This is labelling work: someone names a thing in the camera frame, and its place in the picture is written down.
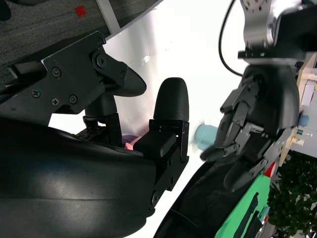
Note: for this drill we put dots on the red square floor marker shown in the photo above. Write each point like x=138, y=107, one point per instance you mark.
x=81, y=11

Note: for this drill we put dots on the pink plush doll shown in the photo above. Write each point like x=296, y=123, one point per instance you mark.
x=130, y=146

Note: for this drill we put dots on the green leafy plant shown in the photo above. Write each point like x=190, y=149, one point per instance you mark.
x=294, y=198

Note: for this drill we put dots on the light wooden shelf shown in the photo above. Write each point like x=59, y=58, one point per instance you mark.
x=309, y=81

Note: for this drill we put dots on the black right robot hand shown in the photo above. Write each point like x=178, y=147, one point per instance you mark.
x=74, y=173

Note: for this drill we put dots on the teal plastic mug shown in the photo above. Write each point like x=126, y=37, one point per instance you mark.
x=206, y=135

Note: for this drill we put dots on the green cloth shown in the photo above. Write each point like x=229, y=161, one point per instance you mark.
x=237, y=218

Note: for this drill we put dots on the white metal frame bar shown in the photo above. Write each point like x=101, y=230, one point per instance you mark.
x=111, y=15

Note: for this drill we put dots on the purple plastic plate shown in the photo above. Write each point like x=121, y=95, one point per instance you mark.
x=128, y=137

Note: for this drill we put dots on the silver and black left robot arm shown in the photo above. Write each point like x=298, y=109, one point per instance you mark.
x=292, y=32

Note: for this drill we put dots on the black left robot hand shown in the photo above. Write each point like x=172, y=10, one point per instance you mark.
x=272, y=104

